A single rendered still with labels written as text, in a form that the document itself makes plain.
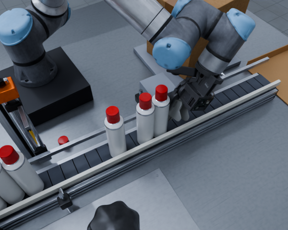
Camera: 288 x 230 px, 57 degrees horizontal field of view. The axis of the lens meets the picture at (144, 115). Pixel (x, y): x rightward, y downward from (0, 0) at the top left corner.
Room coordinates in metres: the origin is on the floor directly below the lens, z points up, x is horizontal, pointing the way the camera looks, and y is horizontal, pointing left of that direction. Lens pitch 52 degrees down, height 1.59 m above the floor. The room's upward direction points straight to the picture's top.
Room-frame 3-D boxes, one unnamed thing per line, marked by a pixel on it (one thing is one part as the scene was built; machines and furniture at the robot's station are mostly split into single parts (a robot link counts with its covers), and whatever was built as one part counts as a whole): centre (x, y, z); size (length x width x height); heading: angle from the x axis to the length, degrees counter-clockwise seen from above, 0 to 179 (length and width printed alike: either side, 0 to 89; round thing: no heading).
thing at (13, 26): (0.75, 0.41, 1.07); 0.13 x 0.12 x 0.14; 153
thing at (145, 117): (0.46, 0.00, 0.98); 0.05 x 0.05 x 0.20
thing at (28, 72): (0.74, 0.40, 0.95); 0.15 x 0.15 x 0.10
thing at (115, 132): (0.41, 0.08, 0.98); 0.05 x 0.05 x 0.20
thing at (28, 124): (0.37, 0.28, 1.04); 0.10 x 0.04 x 0.33; 29
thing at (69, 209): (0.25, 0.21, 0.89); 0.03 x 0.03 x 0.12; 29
